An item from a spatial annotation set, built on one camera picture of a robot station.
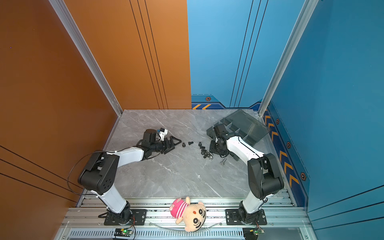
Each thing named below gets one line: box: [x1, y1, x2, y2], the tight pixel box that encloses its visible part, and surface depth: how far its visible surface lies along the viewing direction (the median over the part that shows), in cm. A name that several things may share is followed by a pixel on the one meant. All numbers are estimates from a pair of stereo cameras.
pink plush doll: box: [169, 196, 207, 232], surface depth 70 cm
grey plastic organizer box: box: [206, 109, 271, 144], surface depth 117 cm
